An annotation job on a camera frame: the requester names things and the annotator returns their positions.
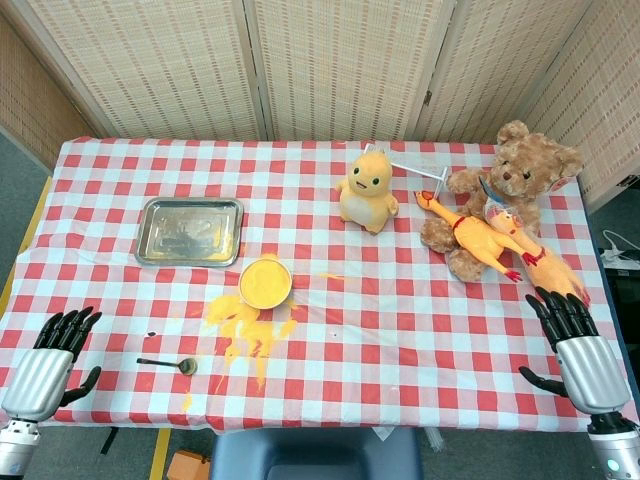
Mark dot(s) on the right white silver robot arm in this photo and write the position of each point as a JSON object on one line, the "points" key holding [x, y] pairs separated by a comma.
{"points": [[615, 445]]}

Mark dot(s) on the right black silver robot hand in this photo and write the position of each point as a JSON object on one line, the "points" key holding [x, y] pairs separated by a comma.
{"points": [[592, 370]]}

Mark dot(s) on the netted yellow rubber chicken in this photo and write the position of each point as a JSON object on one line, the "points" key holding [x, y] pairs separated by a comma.
{"points": [[547, 272]]}

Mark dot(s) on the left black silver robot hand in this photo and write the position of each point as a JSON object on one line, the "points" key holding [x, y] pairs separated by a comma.
{"points": [[37, 375]]}

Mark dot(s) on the beige woven folding screen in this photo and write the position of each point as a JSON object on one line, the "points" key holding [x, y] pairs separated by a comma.
{"points": [[340, 65]]}

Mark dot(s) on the orange box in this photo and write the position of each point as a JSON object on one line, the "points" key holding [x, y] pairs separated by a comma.
{"points": [[187, 465]]}

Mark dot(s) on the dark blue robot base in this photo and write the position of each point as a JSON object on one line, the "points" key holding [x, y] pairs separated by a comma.
{"points": [[315, 455]]}

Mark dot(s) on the brown teddy bear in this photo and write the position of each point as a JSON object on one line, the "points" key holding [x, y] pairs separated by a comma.
{"points": [[525, 170]]}

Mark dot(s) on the yellow plush dinosaur toy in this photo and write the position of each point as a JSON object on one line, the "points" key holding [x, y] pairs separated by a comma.
{"points": [[367, 200]]}

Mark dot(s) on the black equipment case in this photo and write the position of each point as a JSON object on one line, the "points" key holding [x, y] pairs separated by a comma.
{"points": [[625, 300]]}

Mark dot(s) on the rectangular steel tray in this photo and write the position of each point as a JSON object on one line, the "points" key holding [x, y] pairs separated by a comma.
{"points": [[187, 231]]}

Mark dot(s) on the dark metal spoon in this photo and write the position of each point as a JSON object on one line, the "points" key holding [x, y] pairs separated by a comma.
{"points": [[189, 366]]}

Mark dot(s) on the yellow powder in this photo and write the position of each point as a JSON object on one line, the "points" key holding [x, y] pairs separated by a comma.
{"points": [[240, 325]]}

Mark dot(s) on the red white checkered tablecloth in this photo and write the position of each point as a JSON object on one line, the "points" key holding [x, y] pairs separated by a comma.
{"points": [[380, 340]]}

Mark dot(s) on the bare yellow rubber chicken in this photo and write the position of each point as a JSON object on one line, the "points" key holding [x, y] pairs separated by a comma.
{"points": [[475, 240]]}

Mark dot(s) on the yellow bowl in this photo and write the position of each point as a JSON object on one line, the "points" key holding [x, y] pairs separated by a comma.
{"points": [[265, 283]]}

